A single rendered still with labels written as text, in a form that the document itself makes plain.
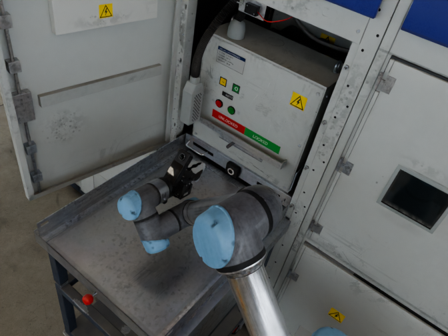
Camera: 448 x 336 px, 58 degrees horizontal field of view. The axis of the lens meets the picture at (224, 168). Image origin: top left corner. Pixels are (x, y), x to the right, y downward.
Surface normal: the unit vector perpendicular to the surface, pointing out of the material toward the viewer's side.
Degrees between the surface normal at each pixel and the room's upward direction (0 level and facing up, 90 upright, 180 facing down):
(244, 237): 48
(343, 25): 90
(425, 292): 90
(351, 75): 90
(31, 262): 0
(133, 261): 0
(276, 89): 90
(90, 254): 0
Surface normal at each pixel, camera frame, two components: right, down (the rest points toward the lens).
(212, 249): -0.76, 0.23
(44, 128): 0.67, 0.57
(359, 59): -0.60, 0.46
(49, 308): 0.15, -0.74
